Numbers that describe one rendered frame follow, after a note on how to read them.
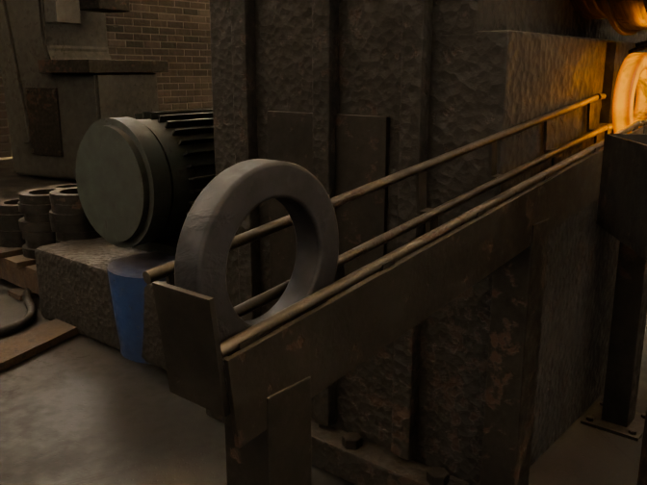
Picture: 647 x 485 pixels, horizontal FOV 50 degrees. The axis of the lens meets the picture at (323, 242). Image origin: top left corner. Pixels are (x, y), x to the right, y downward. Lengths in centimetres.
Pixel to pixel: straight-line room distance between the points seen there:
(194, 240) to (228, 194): 5
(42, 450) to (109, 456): 15
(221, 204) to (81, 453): 115
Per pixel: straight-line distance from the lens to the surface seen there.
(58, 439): 174
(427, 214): 92
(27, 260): 273
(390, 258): 75
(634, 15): 150
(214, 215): 57
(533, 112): 127
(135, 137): 200
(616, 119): 151
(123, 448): 166
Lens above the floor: 81
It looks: 14 degrees down
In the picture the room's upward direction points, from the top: straight up
